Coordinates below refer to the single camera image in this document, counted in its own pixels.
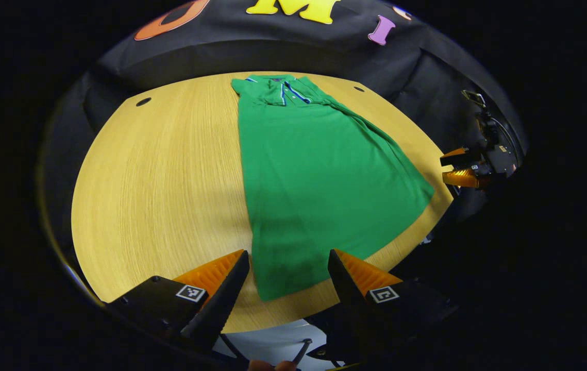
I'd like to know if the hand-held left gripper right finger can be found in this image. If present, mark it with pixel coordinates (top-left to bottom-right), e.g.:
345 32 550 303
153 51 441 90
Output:
327 249 459 361

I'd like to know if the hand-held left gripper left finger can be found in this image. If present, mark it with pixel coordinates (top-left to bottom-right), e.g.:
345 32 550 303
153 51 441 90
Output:
105 249 250 351

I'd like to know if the green T-shirt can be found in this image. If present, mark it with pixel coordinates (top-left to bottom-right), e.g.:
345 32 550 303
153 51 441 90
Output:
231 74 435 302

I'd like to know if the person's white shirt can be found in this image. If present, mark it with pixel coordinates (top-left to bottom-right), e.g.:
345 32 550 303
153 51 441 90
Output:
213 318 338 370

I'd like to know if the black backdrop cloth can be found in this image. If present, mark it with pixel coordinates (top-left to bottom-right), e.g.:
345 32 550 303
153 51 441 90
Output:
41 0 528 258

